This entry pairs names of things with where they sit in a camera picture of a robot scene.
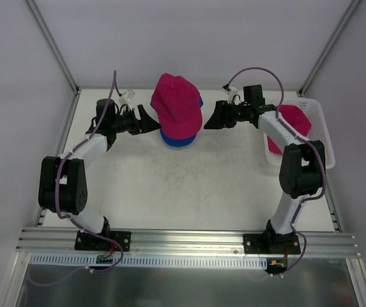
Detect pink cap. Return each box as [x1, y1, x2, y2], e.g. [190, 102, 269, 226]
[259, 105, 312, 154]
[150, 73, 202, 141]

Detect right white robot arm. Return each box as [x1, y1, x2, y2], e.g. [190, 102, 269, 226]
[204, 84, 326, 255]

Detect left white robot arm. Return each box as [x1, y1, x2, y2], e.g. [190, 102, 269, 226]
[38, 98, 161, 251]

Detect white plastic basket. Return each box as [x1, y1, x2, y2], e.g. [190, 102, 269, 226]
[258, 97, 335, 169]

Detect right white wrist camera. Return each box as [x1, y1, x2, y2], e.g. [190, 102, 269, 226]
[222, 84, 238, 104]

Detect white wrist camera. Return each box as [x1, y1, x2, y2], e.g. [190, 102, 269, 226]
[222, 84, 238, 104]
[118, 90, 135, 110]

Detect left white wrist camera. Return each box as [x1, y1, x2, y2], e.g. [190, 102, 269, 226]
[118, 90, 135, 110]

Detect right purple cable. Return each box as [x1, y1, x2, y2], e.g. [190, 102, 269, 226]
[224, 66, 327, 281]

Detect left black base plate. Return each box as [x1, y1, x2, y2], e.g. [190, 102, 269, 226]
[74, 230, 132, 252]

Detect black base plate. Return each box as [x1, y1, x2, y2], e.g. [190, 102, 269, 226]
[243, 232, 301, 255]
[74, 230, 132, 252]

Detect right aluminium frame post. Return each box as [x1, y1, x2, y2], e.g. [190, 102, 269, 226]
[297, 0, 362, 97]

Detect aluminium frame post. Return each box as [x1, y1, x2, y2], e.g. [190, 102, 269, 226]
[24, 0, 79, 93]
[297, 0, 362, 97]

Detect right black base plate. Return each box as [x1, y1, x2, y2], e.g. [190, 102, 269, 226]
[243, 232, 301, 255]

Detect left aluminium frame post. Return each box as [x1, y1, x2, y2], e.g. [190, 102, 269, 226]
[24, 0, 79, 93]

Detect white slotted cable duct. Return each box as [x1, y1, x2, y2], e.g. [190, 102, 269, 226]
[29, 253, 268, 270]

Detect aluminium mounting rail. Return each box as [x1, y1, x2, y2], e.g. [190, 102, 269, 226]
[16, 227, 362, 258]

